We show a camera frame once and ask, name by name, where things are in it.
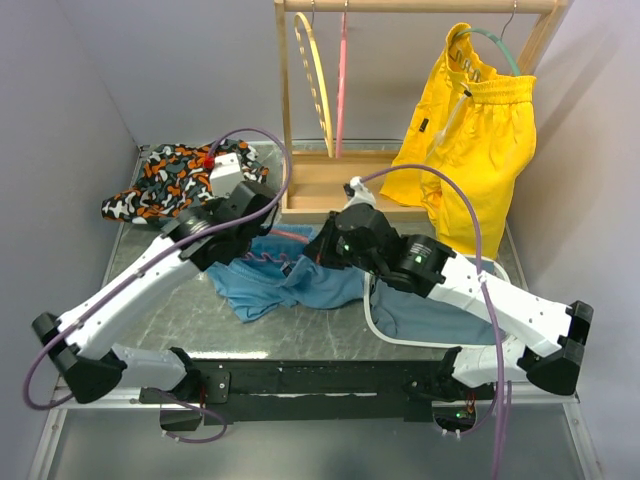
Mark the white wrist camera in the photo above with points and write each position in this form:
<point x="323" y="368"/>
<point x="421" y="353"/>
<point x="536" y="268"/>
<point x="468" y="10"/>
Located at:
<point x="225" y="175"/>
<point x="357" y="193"/>

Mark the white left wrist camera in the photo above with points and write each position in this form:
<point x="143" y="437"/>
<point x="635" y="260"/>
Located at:
<point x="225" y="175"/>

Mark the green hanger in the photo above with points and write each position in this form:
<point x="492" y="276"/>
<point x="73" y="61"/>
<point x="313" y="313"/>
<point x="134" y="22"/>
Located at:
<point x="497" y="41"/>

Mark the pink hanger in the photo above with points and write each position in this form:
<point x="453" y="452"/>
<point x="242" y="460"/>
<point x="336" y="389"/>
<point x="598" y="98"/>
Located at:
<point x="340" y="107"/>
<point x="278" y="246"/>

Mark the white perforated laundry basket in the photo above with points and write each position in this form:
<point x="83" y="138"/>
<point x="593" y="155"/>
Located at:
<point x="380" y="320"/>

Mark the yellow hanger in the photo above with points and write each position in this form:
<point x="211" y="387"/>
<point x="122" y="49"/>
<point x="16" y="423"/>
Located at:
<point x="312" y="63"/>

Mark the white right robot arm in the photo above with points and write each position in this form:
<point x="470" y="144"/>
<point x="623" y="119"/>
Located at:
<point x="545" y="340"/>

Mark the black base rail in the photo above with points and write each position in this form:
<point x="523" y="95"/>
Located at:
<point x="267" y="390"/>

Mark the orange black patterned shorts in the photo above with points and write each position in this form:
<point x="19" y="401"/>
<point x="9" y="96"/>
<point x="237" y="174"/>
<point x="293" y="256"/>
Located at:
<point x="174" y="177"/>

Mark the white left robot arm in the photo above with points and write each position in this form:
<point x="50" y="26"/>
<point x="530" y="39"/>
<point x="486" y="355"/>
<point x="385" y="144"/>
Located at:
<point x="83" y="343"/>

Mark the light blue shorts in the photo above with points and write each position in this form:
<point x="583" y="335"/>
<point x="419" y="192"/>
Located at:
<point x="254" y="289"/>

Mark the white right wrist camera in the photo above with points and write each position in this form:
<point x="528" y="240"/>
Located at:
<point x="357" y="193"/>

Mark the yellow shorts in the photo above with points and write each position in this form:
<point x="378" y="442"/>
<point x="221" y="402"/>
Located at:
<point x="472" y="133"/>

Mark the grey-blue cloth in basket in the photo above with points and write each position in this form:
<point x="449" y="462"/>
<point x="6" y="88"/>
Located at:
<point x="425" y="315"/>

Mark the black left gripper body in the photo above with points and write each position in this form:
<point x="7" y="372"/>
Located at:
<point x="246" y="241"/>

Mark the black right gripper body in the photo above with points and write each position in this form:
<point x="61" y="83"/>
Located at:
<point x="334" y="250"/>

